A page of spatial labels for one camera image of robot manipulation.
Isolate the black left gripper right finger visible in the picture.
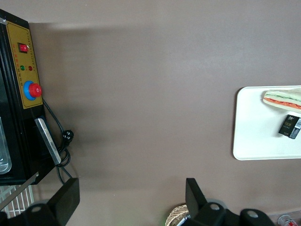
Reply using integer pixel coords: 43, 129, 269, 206
185, 178, 228, 226

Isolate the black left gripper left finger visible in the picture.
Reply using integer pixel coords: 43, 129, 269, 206
22, 178, 80, 226

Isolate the clear plastic machine tray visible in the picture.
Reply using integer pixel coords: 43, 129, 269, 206
0, 116, 12, 175

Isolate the cream serving tray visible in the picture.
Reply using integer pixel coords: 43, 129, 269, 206
232, 86, 301, 161

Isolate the light wicker basket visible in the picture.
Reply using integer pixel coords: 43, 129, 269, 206
165, 204, 189, 226

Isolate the black sealing machine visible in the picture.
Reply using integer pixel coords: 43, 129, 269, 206
0, 8, 55, 186

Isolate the clear acrylic bottle rack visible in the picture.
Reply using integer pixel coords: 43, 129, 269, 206
277, 213, 301, 226

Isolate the red emergency stop button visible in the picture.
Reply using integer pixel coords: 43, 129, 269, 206
23, 81, 43, 101

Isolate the small black card box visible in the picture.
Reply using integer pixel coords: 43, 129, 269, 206
279, 114, 301, 139

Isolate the triangle sandwich without bag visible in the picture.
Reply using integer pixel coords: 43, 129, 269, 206
262, 86, 301, 115

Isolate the yellow control panel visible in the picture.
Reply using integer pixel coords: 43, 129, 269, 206
6, 20, 43, 110

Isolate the white wire rack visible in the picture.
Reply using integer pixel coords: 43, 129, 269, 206
0, 185, 35, 215

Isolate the black machine power cable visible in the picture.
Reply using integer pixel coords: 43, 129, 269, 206
41, 98, 74, 185

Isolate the silver machine handle bar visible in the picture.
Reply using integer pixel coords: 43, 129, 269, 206
34, 117, 62, 165

